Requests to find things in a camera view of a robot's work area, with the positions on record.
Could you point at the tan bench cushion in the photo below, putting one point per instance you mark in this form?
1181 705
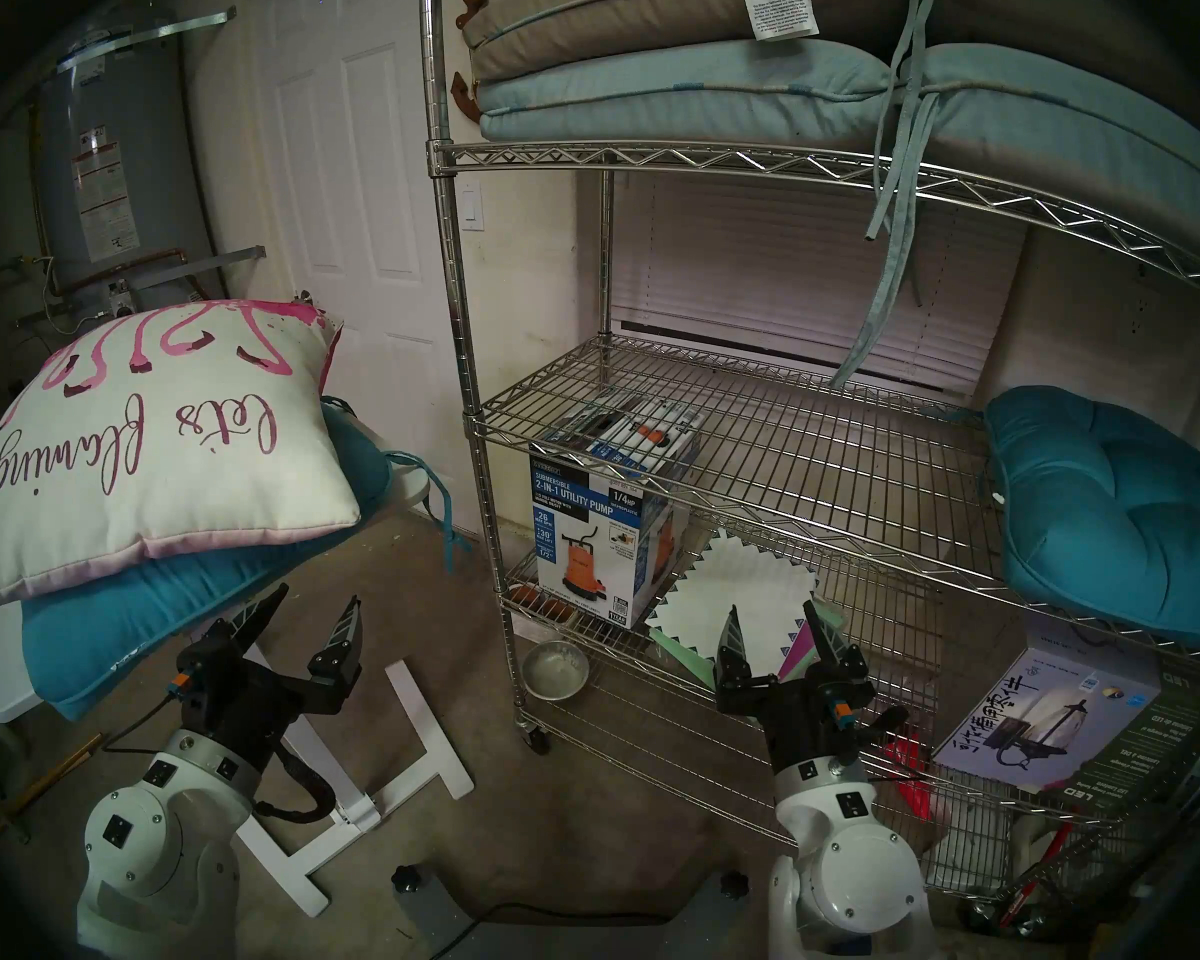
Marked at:
610 18

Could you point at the wooden stick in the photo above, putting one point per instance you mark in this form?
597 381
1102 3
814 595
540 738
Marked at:
55 783

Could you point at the light blue bench cushion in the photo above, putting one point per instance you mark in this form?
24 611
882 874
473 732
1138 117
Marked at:
710 93

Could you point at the white window blinds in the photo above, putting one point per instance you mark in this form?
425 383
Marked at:
760 268

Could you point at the lamp picture cardboard box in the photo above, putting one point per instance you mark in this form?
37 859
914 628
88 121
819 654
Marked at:
1040 718

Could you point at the black base knob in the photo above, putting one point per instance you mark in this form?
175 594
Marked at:
734 884
407 878

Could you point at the white folding table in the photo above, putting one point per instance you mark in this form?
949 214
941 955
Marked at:
425 718

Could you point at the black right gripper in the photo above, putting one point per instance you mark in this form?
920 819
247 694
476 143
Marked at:
800 718

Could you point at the grey water heater tank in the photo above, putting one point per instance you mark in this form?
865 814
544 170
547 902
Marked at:
130 128

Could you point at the red plastic item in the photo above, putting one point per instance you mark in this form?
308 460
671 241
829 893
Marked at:
910 778

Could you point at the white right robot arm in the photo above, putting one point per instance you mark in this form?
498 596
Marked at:
860 868

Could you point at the teal tufted seat cushion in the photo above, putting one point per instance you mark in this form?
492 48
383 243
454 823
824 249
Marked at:
1110 518
110 628

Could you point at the white wall light switch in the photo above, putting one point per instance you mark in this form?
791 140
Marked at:
471 206

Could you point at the utility pump cardboard box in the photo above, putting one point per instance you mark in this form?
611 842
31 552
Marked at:
590 528

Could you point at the white cushion care label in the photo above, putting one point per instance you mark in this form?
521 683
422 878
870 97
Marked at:
780 3

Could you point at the white panel door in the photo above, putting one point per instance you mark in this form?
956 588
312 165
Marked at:
360 168

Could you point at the green paper sheet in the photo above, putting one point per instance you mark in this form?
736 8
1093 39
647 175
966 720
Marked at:
685 658

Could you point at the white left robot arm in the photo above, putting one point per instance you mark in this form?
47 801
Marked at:
150 848

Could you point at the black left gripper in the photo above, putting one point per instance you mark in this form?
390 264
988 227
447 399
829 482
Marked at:
230 698

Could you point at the rusty anchor wall hook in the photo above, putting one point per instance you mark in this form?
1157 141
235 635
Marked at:
463 98

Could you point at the white pink flamingo pillow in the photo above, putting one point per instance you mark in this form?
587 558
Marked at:
160 448

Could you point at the small metal bowl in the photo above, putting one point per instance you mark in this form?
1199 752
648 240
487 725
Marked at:
555 670

